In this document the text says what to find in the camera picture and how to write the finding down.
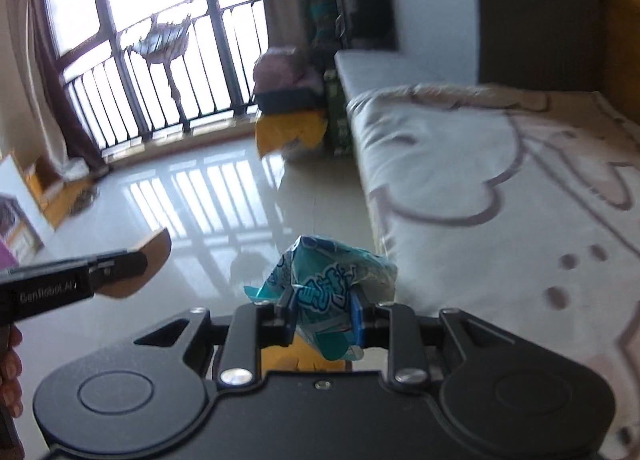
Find grey storage box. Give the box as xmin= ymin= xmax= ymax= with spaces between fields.
xmin=382 ymin=0 xmax=603 ymax=91

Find hanging teal ornaments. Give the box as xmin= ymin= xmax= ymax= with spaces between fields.
xmin=305 ymin=0 xmax=346 ymax=71

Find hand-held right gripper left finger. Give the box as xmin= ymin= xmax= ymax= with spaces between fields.
xmin=132 ymin=290 xmax=298 ymax=386

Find hanging net basket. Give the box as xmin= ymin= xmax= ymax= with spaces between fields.
xmin=122 ymin=10 xmax=193 ymax=101

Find white cloth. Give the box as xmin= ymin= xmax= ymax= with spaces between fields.
xmin=59 ymin=160 xmax=92 ymax=182

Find green box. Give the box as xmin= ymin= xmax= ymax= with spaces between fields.
xmin=324 ymin=70 xmax=353 ymax=156

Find grey mattress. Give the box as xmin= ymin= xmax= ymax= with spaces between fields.
xmin=334 ymin=50 xmax=481 ymax=106

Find printed blanket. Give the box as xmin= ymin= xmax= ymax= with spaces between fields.
xmin=345 ymin=85 xmax=640 ymax=460

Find person's left hand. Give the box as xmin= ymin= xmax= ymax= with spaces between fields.
xmin=0 ymin=324 xmax=25 ymax=418

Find black balcony railing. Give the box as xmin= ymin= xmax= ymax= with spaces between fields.
xmin=60 ymin=0 xmax=271 ymax=151

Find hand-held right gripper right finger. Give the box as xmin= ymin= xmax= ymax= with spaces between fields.
xmin=350 ymin=291 xmax=506 ymax=386

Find brown cardboard piece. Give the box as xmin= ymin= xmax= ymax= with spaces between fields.
xmin=95 ymin=227 xmax=172 ymax=300

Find teal snack packet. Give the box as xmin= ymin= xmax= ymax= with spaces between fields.
xmin=243 ymin=235 xmax=398 ymax=362

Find beige slipper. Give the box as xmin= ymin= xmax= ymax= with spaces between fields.
xmin=70 ymin=187 xmax=98 ymax=216

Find dark brown curtain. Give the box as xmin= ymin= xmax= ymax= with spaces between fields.
xmin=30 ymin=0 xmax=108 ymax=176

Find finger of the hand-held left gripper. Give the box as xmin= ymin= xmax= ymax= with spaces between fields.
xmin=87 ymin=250 xmax=150 ymax=293

